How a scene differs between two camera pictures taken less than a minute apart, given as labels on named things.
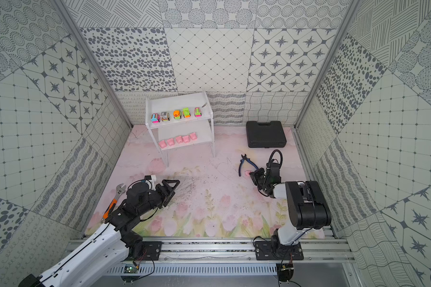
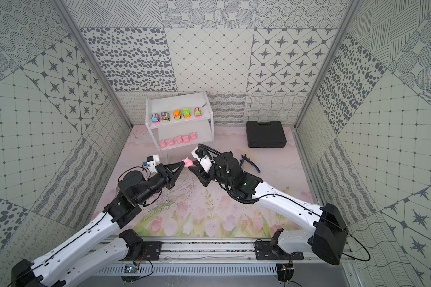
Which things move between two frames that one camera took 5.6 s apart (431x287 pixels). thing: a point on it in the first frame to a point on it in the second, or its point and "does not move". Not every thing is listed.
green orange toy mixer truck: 177,115 does not move
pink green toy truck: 197,113 does not move
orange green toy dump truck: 186,112 does not move
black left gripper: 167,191 to 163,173
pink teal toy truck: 155,118 does not move
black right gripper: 255,176 to 200,174
